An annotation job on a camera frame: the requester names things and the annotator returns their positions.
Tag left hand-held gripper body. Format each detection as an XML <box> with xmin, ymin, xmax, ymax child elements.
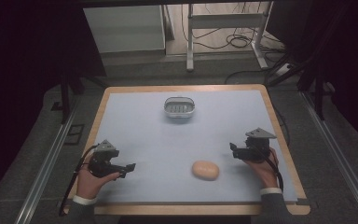
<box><xmin>88</xmin><ymin>139</ymin><xmax>121</xmax><ymax>179</ymax></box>

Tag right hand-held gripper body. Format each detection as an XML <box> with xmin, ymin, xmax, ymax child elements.
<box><xmin>242</xmin><ymin>127</ymin><xmax>278</xmax><ymax>163</ymax></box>

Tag grey metal basket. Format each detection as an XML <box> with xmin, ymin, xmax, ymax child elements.
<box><xmin>163</xmin><ymin>95</ymin><xmax>197</xmax><ymax>119</ymax></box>

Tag person's left hand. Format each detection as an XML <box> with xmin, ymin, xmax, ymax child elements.
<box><xmin>76</xmin><ymin>153</ymin><xmax>121</xmax><ymax>201</ymax></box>

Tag person's right hand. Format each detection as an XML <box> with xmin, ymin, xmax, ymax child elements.
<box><xmin>244</xmin><ymin>147</ymin><xmax>280</xmax><ymax>189</ymax></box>

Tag light blue table mat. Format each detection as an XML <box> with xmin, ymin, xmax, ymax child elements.
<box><xmin>94</xmin><ymin>90</ymin><xmax>298</xmax><ymax>205</ymax></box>

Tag black stand leg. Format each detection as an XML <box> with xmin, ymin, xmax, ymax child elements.
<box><xmin>58</xmin><ymin>74</ymin><xmax>86</xmax><ymax>125</ymax></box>
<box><xmin>297</xmin><ymin>62</ymin><xmax>328</xmax><ymax>121</ymax></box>

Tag white power strip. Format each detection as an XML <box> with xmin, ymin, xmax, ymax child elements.
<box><xmin>274</xmin><ymin>63</ymin><xmax>294</xmax><ymax>77</ymax></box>

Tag white metal stand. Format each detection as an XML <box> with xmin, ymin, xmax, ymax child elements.
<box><xmin>186</xmin><ymin>2</ymin><xmax>270</xmax><ymax>73</ymax></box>

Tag white cabinet panel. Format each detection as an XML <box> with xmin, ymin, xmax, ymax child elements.
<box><xmin>83</xmin><ymin>5</ymin><xmax>167</xmax><ymax>54</ymax></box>

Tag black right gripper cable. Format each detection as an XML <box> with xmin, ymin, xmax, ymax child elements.
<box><xmin>258</xmin><ymin>147</ymin><xmax>284</xmax><ymax>191</ymax></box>

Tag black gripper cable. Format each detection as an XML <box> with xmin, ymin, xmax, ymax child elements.
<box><xmin>258</xmin><ymin>147</ymin><xmax>284</xmax><ymax>191</ymax></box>
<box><xmin>58</xmin><ymin>144</ymin><xmax>100</xmax><ymax>217</ymax></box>

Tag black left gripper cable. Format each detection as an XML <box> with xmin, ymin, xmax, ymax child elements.
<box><xmin>58</xmin><ymin>144</ymin><xmax>100</xmax><ymax>217</ymax></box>

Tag black floor frame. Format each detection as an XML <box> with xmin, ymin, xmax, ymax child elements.
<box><xmin>62</xmin><ymin>123</ymin><xmax>86</xmax><ymax>147</ymax></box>

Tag aluminium floor rail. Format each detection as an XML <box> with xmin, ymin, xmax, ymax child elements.
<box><xmin>14</xmin><ymin>102</ymin><xmax>82</xmax><ymax>224</ymax></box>
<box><xmin>300</xmin><ymin>91</ymin><xmax>358</xmax><ymax>224</ymax></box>

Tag black floor cables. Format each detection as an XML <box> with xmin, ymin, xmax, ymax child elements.
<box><xmin>180</xmin><ymin>2</ymin><xmax>286</xmax><ymax>63</ymax></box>

